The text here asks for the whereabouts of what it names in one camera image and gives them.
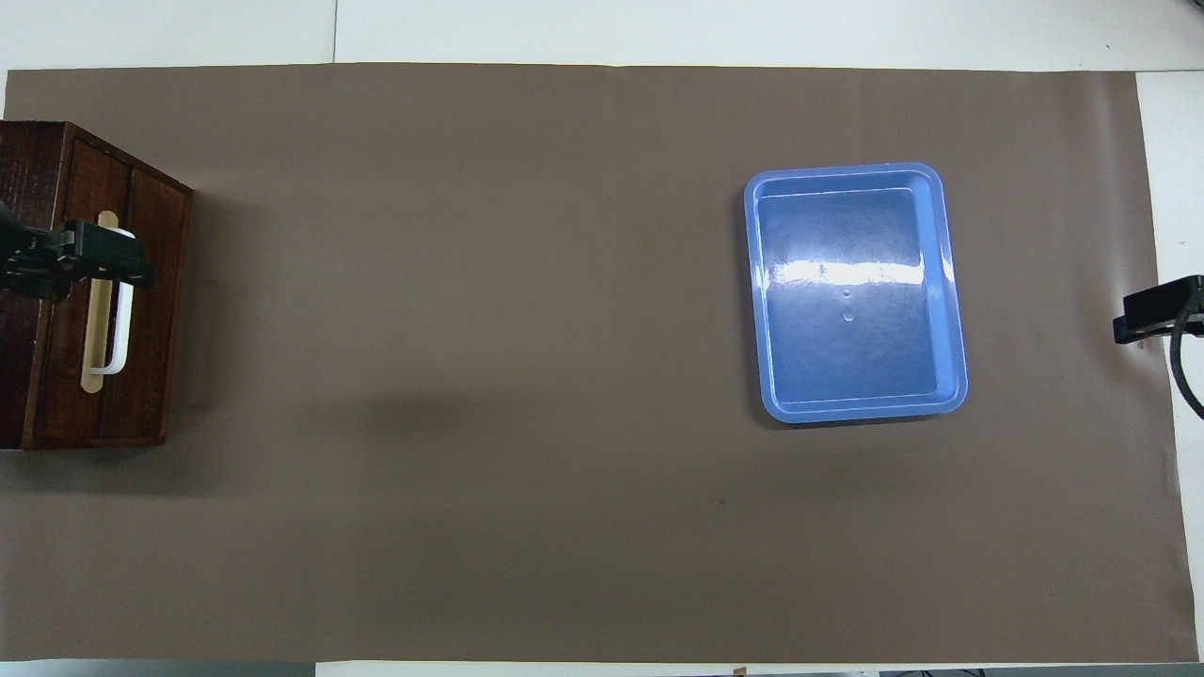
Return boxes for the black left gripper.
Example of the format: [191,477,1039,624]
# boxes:
[0,202,157,303]

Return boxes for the wooden drawer with white handle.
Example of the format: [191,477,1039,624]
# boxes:
[38,139,140,443]

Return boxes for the blue plastic tray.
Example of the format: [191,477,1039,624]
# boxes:
[743,162,969,425]

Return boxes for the dark wooden cabinet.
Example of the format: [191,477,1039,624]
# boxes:
[0,120,195,452]

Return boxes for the brown table mat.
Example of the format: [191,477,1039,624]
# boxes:
[0,62,1200,665]

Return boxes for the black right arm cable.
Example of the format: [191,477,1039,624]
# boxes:
[1166,293,1204,420]

